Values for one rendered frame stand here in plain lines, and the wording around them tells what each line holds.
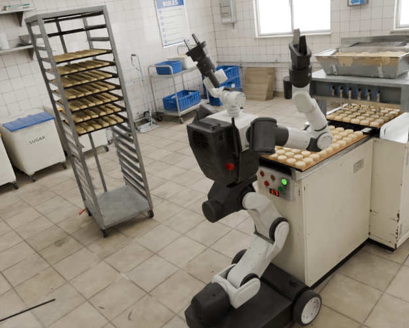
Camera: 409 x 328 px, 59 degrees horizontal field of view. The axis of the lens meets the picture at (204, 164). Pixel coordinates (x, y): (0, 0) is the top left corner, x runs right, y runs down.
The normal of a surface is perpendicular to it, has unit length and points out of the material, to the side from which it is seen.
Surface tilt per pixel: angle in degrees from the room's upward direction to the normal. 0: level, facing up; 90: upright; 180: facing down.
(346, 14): 90
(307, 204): 90
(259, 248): 33
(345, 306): 0
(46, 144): 92
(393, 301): 0
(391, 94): 90
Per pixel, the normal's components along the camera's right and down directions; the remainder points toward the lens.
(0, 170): 0.73, 0.23
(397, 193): -0.78, 0.36
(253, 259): -0.56, -0.56
